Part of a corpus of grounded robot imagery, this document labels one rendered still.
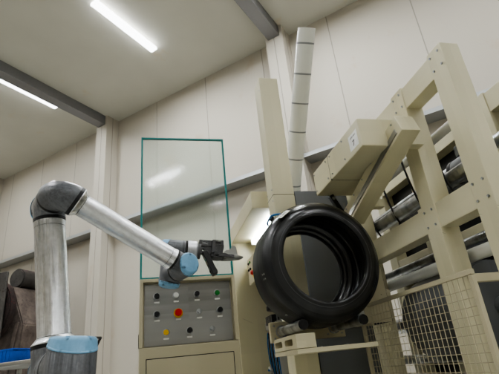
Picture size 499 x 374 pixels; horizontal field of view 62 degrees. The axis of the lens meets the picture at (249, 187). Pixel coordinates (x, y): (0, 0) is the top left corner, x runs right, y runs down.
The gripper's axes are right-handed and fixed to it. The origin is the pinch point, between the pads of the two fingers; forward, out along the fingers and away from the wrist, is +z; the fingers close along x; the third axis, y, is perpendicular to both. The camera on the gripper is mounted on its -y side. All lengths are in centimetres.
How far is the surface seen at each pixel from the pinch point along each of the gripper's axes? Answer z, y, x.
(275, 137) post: 25, 85, 28
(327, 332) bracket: 50, -28, 25
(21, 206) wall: -381, 302, 805
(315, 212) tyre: 33.2, 21.5, -12.4
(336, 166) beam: 49, 51, -6
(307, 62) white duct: 46, 144, 22
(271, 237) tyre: 12.2, 7.9, -10.5
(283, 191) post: 29, 49, 27
